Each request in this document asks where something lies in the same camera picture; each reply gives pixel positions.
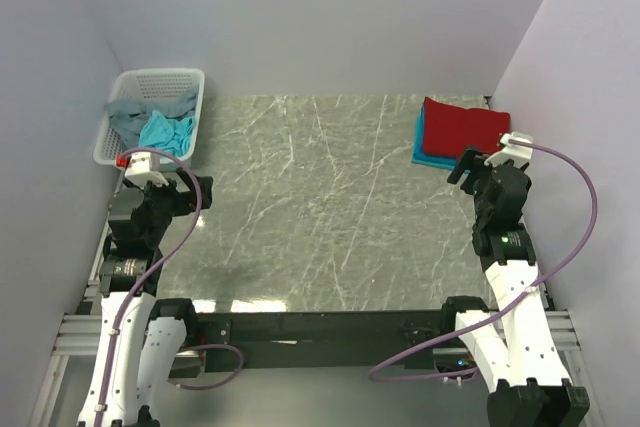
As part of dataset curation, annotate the light blue t-shirt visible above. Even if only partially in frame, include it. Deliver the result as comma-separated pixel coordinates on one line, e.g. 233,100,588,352
138,110,195,157

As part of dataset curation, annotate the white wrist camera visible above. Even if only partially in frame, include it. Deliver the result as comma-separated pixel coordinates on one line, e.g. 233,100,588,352
115,152,168,189
484,132,533,168

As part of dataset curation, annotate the aluminium rail frame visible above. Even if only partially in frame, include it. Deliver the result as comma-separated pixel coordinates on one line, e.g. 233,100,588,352
27,166,601,427

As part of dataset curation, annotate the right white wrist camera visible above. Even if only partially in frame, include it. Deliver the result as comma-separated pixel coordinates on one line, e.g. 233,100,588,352
484,132,533,168

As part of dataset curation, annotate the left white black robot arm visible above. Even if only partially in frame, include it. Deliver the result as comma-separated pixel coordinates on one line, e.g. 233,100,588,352
77,169,213,426

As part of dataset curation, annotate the grey-blue crumpled t-shirt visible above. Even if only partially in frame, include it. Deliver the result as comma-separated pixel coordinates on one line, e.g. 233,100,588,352
107,90,196,149

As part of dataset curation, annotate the black base crossbar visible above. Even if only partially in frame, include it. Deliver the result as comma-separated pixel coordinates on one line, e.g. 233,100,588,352
198,310,452,369

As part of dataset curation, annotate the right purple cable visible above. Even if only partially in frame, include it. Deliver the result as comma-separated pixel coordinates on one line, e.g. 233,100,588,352
368,142,599,388

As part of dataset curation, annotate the folded teal t-shirt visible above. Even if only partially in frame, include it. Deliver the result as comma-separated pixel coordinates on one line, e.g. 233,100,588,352
411,97,469,170

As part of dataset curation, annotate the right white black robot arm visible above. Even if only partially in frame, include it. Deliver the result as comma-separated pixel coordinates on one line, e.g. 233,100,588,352
438,148,590,426

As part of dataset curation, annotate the folded red t-shirt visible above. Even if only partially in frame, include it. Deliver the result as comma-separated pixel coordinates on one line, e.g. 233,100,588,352
421,98,511,158

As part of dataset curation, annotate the white plastic laundry basket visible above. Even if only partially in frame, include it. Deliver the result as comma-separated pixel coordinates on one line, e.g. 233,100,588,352
93,68,205,166

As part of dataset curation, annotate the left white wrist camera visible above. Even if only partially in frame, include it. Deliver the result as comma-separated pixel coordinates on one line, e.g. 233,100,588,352
115,152,168,189

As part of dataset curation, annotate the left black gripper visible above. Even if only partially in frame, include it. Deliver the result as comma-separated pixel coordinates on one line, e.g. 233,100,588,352
133,166,212,245

